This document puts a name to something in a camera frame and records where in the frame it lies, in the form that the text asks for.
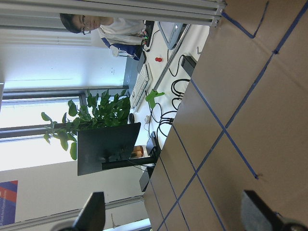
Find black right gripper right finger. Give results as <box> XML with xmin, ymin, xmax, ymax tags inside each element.
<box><xmin>241</xmin><ymin>190</ymin><xmax>285</xmax><ymax>231</ymax></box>

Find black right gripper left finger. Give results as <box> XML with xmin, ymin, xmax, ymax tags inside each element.
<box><xmin>72</xmin><ymin>192</ymin><xmax>105</xmax><ymax>231</ymax></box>

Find black computer monitor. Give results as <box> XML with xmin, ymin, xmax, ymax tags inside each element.
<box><xmin>77</xmin><ymin>122</ymin><xmax>160</xmax><ymax>176</ymax></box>

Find green potted plant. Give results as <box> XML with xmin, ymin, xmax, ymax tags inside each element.
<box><xmin>41</xmin><ymin>90</ymin><xmax>131</xmax><ymax>160</ymax></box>

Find white keyboard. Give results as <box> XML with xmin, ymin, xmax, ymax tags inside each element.
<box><xmin>129</xmin><ymin>63</ymin><xmax>153</xmax><ymax>112</ymax></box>

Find black power adapter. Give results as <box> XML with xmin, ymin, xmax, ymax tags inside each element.
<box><xmin>181</xmin><ymin>55</ymin><xmax>196</xmax><ymax>77</ymax></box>

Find person with glasses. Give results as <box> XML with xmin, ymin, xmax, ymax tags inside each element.
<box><xmin>60</xmin><ymin>13</ymin><xmax>148</xmax><ymax>61</ymax></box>

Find blue teach pendant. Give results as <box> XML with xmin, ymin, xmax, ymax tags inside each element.
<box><xmin>157</xmin><ymin>21</ymin><xmax>187</xmax><ymax>50</ymax></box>

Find green handled reacher grabber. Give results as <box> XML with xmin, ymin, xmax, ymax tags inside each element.
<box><xmin>145</xmin><ymin>24</ymin><xmax>192</xmax><ymax>109</ymax></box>

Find aluminium frame post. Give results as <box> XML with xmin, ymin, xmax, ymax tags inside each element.
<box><xmin>0</xmin><ymin>0</ymin><xmax>227</xmax><ymax>26</ymax></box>

